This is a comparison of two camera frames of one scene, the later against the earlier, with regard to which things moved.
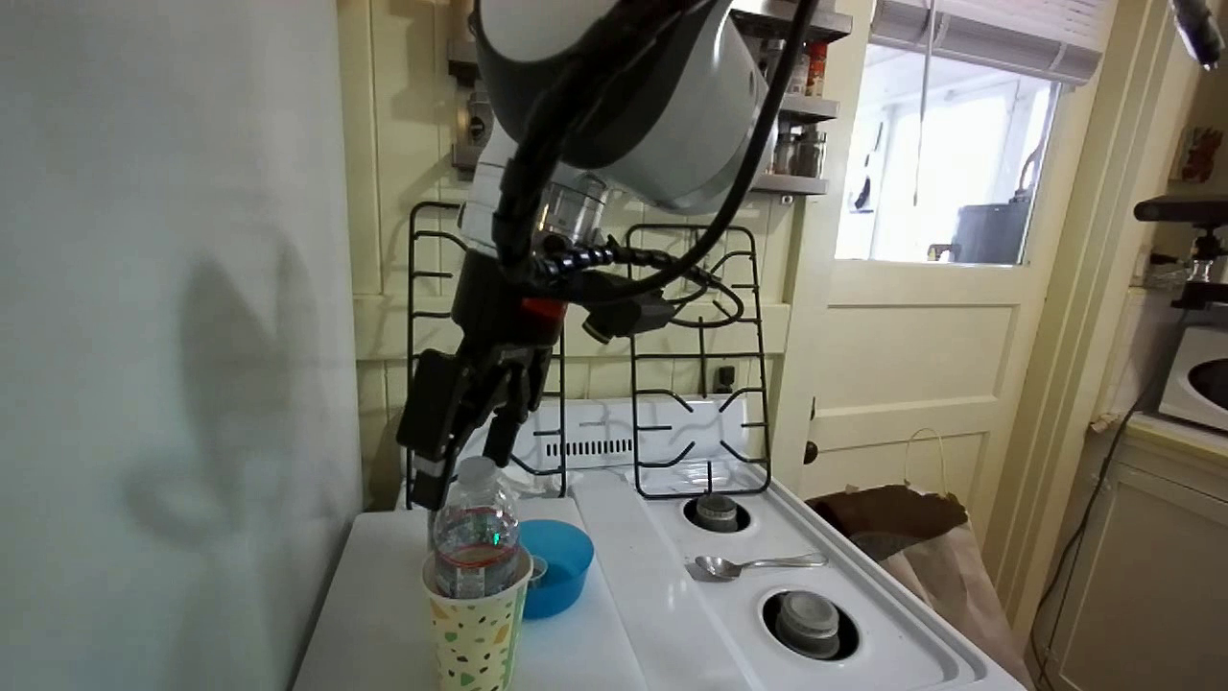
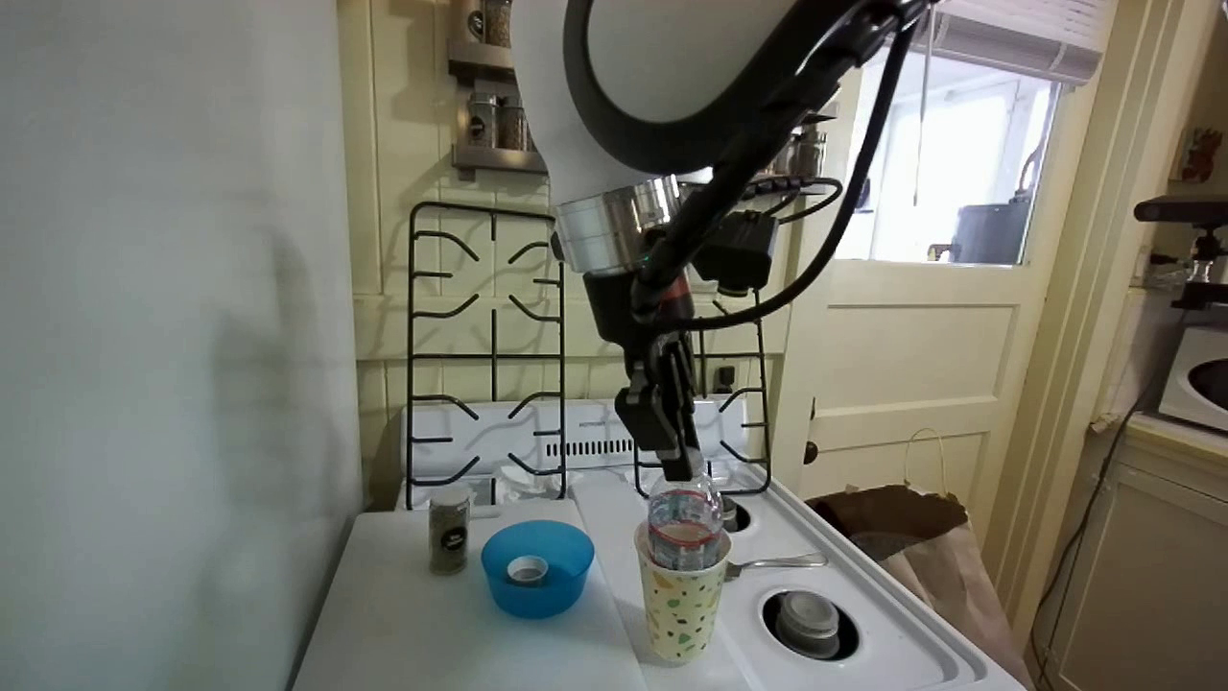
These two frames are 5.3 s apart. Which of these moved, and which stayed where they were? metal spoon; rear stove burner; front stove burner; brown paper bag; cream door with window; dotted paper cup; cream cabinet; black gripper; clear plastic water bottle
Moved: dotted paper cup; clear plastic water bottle; black gripper
Stayed: front stove burner; cream door with window; metal spoon; rear stove burner; brown paper bag; cream cabinet
